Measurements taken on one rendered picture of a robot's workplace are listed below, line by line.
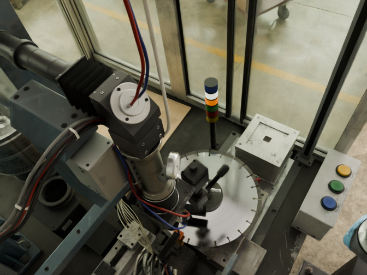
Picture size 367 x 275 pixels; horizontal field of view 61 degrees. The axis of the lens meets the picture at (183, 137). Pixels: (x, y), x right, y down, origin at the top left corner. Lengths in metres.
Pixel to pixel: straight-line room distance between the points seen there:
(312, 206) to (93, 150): 0.78
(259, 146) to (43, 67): 0.85
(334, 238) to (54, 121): 1.80
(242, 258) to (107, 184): 0.64
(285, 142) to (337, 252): 1.00
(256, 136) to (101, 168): 0.79
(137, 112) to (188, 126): 1.01
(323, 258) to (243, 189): 1.07
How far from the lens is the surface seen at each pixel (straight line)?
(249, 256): 1.11
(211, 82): 1.03
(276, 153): 1.19
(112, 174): 0.58
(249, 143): 1.20
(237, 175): 1.07
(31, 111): 0.57
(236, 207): 1.02
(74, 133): 0.44
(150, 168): 0.55
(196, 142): 1.38
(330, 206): 1.12
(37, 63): 0.56
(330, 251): 2.06
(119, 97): 0.44
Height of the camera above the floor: 1.89
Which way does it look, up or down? 54 degrees down
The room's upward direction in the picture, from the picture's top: 10 degrees counter-clockwise
